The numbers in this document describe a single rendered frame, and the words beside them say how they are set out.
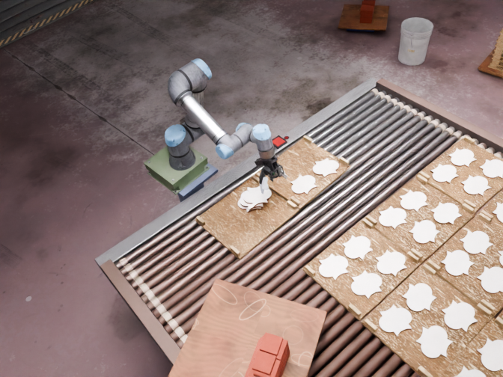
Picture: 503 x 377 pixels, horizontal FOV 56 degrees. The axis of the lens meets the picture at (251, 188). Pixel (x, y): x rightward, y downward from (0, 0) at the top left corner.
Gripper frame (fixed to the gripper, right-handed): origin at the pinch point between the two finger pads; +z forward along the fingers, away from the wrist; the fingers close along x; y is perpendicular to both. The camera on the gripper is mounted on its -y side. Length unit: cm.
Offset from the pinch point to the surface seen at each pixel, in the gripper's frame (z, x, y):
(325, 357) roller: 32, -33, 70
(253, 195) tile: 7.3, -7.4, -10.6
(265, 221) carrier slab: 15.6, -10.5, 1.4
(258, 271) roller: 21.6, -30.2, 21.1
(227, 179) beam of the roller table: 9.3, -8.3, -36.2
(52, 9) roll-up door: -15, 18, -498
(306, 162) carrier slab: 12.3, 32.0, -16.3
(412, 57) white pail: 75, 255, -139
